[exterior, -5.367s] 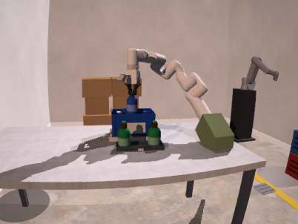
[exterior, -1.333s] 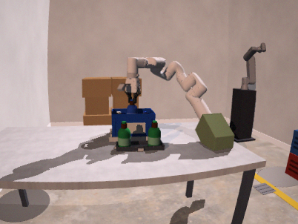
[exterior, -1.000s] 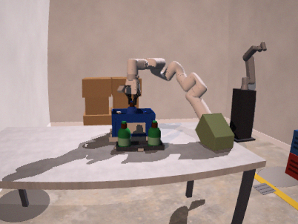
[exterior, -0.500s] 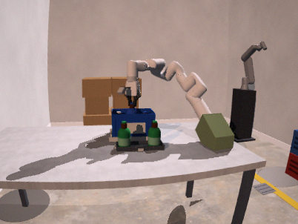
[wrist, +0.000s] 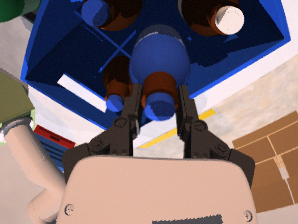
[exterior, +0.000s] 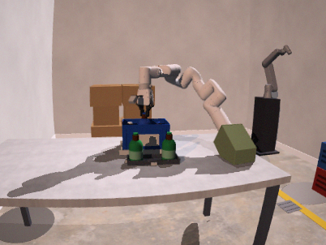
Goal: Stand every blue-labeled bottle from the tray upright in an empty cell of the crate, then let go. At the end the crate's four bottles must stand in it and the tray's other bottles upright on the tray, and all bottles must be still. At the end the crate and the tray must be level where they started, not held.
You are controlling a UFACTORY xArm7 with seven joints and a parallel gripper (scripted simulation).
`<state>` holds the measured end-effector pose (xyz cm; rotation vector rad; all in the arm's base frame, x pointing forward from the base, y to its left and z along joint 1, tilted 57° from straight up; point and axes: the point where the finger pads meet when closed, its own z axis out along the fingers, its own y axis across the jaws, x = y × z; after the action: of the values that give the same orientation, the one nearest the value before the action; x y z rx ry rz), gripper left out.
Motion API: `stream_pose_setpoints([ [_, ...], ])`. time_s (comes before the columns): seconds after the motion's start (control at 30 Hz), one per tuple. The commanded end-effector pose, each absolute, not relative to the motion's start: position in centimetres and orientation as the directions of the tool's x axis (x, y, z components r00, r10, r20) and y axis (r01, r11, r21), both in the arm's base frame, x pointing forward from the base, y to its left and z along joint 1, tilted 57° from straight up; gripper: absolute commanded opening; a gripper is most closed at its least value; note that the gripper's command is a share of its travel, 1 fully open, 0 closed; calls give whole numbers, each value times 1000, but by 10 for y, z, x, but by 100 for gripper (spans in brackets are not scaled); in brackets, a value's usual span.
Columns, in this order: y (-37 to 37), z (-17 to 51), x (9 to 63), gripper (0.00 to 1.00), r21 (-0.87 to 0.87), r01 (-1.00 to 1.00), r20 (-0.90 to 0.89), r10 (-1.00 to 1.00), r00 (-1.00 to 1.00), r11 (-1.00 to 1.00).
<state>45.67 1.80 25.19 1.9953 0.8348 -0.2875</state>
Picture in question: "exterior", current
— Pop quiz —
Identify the green bottle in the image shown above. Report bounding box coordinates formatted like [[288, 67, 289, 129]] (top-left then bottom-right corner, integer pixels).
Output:
[[161, 131, 176, 160], [129, 132, 143, 161]]

